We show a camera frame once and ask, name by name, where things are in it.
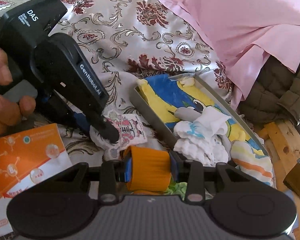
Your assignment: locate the orange knit roll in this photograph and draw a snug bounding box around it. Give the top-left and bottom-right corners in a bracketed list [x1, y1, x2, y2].
[123, 146, 171, 192]

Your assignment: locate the striped pastel towel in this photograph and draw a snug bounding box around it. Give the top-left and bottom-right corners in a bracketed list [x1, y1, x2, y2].
[230, 140, 274, 187]

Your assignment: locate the person's left hand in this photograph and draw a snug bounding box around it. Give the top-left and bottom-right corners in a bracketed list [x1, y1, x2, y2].
[0, 43, 37, 137]

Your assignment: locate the white gauze cloth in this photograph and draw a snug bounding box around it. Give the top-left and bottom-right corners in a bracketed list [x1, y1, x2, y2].
[173, 106, 231, 167]

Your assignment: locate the small cartoon pouch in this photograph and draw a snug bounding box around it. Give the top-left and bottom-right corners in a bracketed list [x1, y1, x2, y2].
[90, 110, 147, 161]

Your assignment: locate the grey tray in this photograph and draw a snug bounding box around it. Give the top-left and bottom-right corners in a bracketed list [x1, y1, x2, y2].
[129, 72, 271, 157]

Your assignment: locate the grey sock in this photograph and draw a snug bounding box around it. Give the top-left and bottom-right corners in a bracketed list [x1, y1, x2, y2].
[174, 107, 202, 122]

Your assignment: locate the yellow blue cartoon towel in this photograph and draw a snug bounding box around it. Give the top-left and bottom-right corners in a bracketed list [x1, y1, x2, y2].
[137, 74, 266, 157]

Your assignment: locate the floral satin bedspread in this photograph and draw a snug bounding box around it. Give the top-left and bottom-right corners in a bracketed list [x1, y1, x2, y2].
[0, 0, 233, 114]

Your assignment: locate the orange white box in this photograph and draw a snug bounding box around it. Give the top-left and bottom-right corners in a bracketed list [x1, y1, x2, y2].
[0, 124, 72, 237]

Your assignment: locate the brown quilted down jacket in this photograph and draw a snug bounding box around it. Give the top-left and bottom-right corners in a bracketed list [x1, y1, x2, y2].
[238, 56, 300, 125]

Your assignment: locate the pink hanging sheet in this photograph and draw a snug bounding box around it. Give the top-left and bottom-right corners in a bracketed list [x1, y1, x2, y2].
[158, 0, 300, 108]

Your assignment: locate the wooden bunk bed frame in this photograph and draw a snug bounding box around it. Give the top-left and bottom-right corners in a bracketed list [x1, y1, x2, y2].
[254, 119, 300, 239]

